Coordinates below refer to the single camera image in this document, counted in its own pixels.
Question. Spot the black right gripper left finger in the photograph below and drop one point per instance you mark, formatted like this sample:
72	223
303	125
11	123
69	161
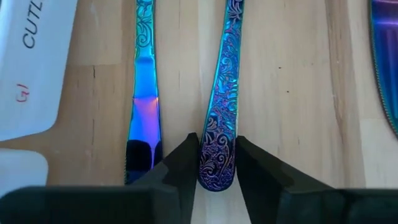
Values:
93	205

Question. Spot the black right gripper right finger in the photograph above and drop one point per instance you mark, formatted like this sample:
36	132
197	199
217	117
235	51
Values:
311	207

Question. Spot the iridescent table knife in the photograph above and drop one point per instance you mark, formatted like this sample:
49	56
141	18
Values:
222	109
385	46
144	118

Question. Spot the white cutlery tray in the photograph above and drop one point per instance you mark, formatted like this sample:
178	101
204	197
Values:
31	77

